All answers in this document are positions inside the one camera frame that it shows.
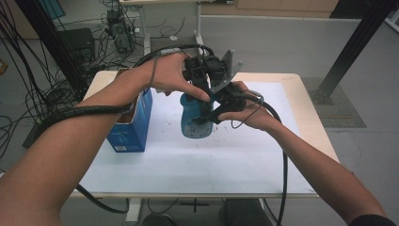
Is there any person's right hand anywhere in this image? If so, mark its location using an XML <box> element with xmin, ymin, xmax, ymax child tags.
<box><xmin>217</xmin><ymin>80</ymin><xmax>284</xmax><ymax>134</ymax></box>

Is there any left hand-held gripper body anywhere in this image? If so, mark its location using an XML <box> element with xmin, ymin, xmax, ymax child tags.
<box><xmin>182</xmin><ymin>56</ymin><xmax>211</xmax><ymax>96</ymax></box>

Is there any thin grey left gripper cable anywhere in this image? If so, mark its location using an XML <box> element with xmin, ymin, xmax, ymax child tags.
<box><xmin>149</xmin><ymin>46</ymin><xmax>182</xmax><ymax>91</ymax></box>

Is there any thin black right gripper cable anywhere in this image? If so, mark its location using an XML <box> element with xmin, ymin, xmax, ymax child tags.
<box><xmin>230</xmin><ymin>89</ymin><xmax>265</xmax><ymax>130</ymax></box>

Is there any black equipment case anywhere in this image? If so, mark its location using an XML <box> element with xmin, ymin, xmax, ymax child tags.
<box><xmin>57</xmin><ymin>27</ymin><xmax>97</xmax><ymax>64</ymax></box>

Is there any light wooden table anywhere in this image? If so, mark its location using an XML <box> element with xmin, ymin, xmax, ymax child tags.
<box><xmin>70</xmin><ymin>70</ymin><xmax>341</xmax><ymax>226</ymax></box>

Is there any blue plastic bottle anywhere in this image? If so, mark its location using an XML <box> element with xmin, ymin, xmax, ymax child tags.
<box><xmin>179</xmin><ymin>92</ymin><xmax>216</xmax><ymax>139</ymax></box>

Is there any person's left hand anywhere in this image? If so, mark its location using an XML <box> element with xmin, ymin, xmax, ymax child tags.
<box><xmin>142</xmin><ymin>51</ymin><xmax>212</xmax><ymax>104</ymax></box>

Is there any tangle of black floor cables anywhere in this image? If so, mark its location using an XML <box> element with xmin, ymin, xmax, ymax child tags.
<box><xmin>0</xmin><ymin>0</ymin><xmax>109</xmax><ymax>164</ymax></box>

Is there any blue cardboard box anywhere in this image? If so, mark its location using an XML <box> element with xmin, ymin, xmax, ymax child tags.
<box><xmin>106</xmin><ymin>67</ymin><xmax>153</xmax><ymax>153</ymax></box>

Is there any person's dark trouser leg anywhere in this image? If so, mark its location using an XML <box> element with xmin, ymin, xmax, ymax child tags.
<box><xmin>218</xmin><ymin>198</ymin><xmax>275</xmax><ymax>226</ymax></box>
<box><xmin>139</xmin><ymin>213</ymin><xmax>179</xmax><ymax>226</ymax></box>

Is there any black metal post with base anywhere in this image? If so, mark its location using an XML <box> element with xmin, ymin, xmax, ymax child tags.
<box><xmin>311</xmin><ymin>0</ymin><xmax>399</xmax><ymax>105</ymax></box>

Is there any thick black left gripper cable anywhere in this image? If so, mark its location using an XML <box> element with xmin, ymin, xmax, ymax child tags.
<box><xmin>23</xmin><ymin>43</ymin><xmax>216</xmax><ymax>216</ymax></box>

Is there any white-legged desk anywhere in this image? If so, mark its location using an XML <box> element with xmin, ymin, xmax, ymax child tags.
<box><xmin>119</xmin><ymin>0</ymin><xmax>234</xmax><ymax>62</ymax></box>

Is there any black flat floor panel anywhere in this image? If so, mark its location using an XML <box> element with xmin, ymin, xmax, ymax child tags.
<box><xmin>22</xmin><ymin>123</ymin><xmax>43</xmax><ymax>150</ymax></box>

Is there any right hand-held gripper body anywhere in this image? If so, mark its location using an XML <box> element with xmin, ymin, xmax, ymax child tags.
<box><xmin>205</xmin><ymin>49</ymin><xmax>249</xmax><ymax>116</ymax></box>

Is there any white sheet mat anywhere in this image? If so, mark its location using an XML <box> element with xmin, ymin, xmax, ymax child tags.
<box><xmin>79</xmin><ymin>80</ymin><xmax>316</xmax><ymax>195</ymax></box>

